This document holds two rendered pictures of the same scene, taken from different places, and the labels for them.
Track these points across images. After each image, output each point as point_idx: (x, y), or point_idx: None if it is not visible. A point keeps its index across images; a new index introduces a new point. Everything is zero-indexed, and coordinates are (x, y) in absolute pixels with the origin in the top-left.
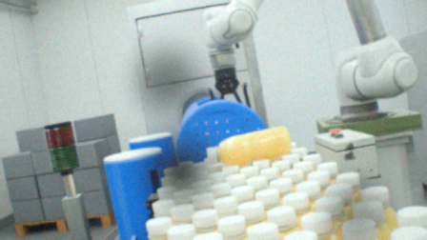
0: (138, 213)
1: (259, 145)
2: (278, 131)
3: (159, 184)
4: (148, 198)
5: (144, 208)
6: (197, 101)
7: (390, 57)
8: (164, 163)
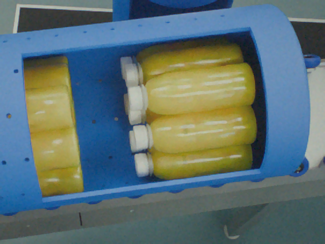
0: (112, 2)
1: None
2: None
3: (227, 8)
4: (120, 7)
5: (115, 7)
6: (251, 32)
7: None
8: (188, 6)
